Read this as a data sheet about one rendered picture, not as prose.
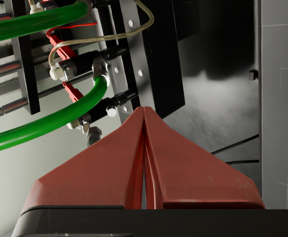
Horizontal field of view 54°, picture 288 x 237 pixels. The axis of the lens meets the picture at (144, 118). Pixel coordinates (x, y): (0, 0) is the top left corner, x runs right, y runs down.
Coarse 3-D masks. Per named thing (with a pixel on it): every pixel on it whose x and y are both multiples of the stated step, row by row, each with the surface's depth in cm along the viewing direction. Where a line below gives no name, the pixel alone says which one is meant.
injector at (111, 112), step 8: (136, 88) 51; (120, 96) 49; (128, 96) 50; (96, 104) 46; (104, 104) 46; (112, 104) 46; (120, 104) 49; (88, 112) 44; (96, 112) 45; (104, 112) 46; (112, 112) 45; (80, 120) 43; (88, 120) 44; (96, 120) 46; (80, 128) 44
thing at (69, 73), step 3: (66, 69) 40; (69, 69) 38; (72, 69) 39; (66, 72) 38; (69, 72) 39; (72, 72) 39; (66, 75) 38; (69, 75) 39; (72, 75) 39; (66, 78) 38; (69, 78) 39; (72, 78) 39
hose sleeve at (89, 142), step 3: (90, 135) 38; (93, 135) 38; (96, 135) 38; (99, 135) 39; (90, 138) 38; (93, 138) 37; (96, 138) 38; (99, 138) 38; (87, 141) 38; (90, 141) 37; (93, 141) 37; (96, 141) 37; (87, 144) 37; (90, 144) 36
